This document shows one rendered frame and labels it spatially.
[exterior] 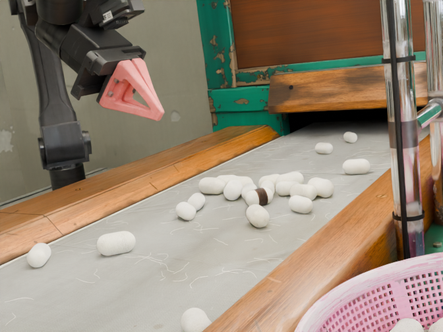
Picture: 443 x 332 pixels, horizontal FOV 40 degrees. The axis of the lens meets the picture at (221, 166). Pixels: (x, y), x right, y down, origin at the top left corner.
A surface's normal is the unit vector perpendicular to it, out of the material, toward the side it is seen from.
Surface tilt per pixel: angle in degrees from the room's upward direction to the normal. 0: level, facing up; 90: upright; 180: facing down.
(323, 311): 75
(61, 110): 83
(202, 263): 0
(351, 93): 66
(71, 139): 83
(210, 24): 90
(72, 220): 45
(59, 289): 0
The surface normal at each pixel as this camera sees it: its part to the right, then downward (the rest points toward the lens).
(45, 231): 0.52, -0.69
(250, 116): -0.51, 0.21
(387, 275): 0.40, -0.14
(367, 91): -0.51, -0.18
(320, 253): -0.12, -0.97
